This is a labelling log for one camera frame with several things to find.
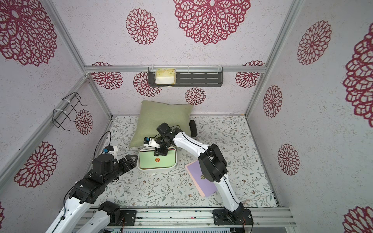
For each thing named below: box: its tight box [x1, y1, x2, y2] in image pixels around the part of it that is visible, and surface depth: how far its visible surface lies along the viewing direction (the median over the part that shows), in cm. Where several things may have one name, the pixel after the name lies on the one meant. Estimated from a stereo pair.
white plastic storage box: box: [136, 146, 178, 171], surface depth 92 cm
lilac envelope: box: [186, 160, 219, 198], surface depth 89 cm
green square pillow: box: [129, 99, 194, 149], surface depth 105 cm
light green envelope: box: [138, 149, 176, 169], surface depth 92 cm
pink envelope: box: [184, 159, 207, 198], surface depth 89 cm
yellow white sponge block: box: [154, 68, 177, 85], surface depth 92 cm
